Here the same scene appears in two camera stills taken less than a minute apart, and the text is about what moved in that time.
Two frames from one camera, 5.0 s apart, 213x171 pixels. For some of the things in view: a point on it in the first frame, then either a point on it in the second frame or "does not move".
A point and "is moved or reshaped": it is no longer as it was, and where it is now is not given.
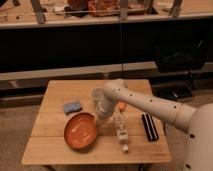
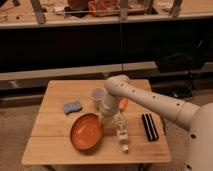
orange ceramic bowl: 80,130 is moved or reshaped
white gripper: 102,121 → 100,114
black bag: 181,58 does not move
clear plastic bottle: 122,132 does not move
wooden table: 67,132 does not move
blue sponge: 72,107 does not move
